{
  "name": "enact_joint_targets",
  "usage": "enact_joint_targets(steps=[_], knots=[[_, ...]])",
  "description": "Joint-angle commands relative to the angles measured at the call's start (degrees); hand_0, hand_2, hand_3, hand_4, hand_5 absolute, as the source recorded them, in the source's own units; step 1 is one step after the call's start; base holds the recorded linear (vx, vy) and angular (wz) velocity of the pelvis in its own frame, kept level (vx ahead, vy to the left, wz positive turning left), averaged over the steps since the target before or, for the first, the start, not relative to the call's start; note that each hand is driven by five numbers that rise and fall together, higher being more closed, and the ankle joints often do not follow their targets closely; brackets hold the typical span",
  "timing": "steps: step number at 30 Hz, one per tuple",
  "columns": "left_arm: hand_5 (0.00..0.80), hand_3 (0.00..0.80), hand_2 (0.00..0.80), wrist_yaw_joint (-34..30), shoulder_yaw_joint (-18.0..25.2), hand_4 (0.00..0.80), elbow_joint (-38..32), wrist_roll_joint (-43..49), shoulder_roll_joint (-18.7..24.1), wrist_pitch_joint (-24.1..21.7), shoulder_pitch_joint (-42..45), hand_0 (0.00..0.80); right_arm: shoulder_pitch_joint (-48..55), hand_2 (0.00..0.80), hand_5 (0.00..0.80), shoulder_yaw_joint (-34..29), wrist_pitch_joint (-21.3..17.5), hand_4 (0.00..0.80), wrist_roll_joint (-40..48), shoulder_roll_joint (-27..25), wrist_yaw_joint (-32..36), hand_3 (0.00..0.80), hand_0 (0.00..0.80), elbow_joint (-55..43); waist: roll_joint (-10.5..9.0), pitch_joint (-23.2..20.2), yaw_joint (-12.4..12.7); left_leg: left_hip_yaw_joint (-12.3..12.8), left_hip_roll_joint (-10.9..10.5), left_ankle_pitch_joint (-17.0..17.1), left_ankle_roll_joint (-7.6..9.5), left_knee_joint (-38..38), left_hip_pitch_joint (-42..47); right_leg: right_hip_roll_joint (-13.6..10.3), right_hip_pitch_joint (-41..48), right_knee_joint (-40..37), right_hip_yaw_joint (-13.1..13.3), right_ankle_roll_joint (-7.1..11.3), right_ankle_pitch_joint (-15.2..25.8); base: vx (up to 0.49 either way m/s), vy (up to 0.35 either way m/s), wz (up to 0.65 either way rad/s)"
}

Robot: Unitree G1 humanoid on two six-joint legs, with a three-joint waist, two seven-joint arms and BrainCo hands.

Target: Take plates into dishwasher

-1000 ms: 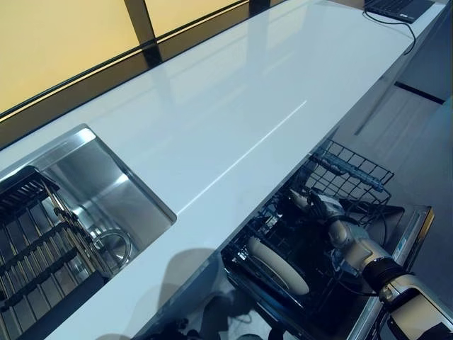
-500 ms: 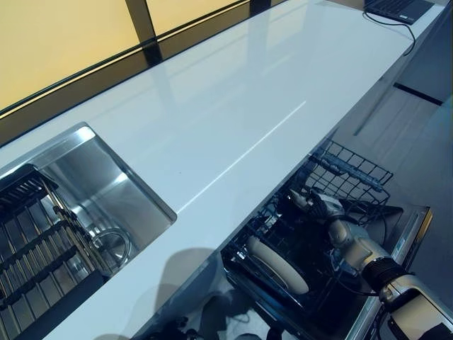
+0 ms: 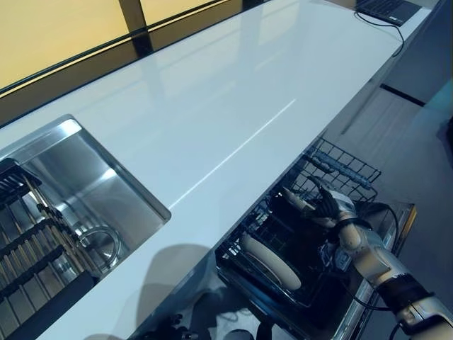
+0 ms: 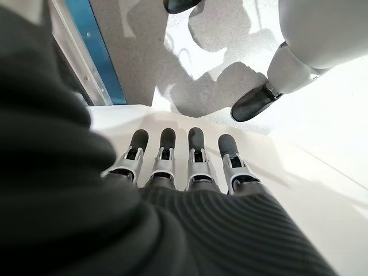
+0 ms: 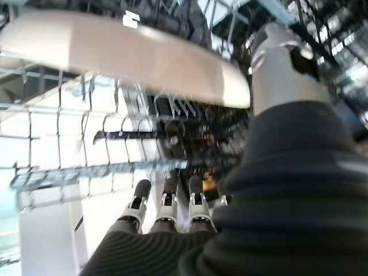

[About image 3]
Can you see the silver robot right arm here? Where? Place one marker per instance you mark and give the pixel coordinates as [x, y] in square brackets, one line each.
[375, 262]

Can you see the black open laptop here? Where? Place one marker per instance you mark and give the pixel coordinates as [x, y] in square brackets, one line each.
[389, 7]

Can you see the stainless steel sink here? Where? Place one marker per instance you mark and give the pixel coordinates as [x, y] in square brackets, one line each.
[92, 177]

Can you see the open dishwasher with dark rack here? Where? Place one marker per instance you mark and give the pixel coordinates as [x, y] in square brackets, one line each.
[308, 248]

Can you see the steel roll-up drying rack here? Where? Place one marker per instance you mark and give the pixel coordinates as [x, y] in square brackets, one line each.
[32, 262]

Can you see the dark robot body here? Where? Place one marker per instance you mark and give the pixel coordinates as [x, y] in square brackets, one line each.
[263, 329]

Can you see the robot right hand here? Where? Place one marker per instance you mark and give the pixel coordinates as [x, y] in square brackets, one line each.
[334, 207]

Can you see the beige ceramic plate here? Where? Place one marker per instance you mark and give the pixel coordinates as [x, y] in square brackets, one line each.
[295, 200]
[272, 262]

